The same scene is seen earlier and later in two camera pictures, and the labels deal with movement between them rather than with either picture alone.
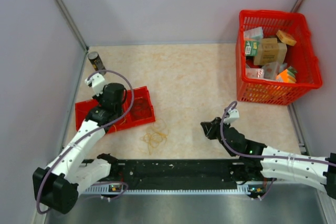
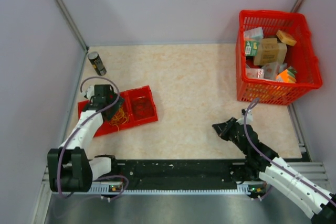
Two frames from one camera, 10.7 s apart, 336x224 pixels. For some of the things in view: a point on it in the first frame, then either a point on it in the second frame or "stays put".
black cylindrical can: [96, 63] stays put
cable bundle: [156, 134] -> [118, 117]
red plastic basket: [302, 56] stays put
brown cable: [141, 108] stays put
